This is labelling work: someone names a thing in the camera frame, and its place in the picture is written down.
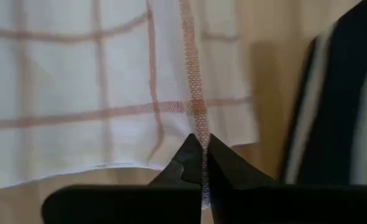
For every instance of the red-checked white towel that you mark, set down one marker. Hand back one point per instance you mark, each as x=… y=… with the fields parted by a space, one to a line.
x=77 y=77

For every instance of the navy fabric basket white band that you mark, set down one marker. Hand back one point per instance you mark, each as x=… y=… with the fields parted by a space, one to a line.
x=336 y=109

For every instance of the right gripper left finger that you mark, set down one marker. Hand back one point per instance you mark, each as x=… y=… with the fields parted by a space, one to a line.
x=140 y=205

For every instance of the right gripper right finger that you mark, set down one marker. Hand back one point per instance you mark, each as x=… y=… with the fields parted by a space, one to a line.
x=280 y=205

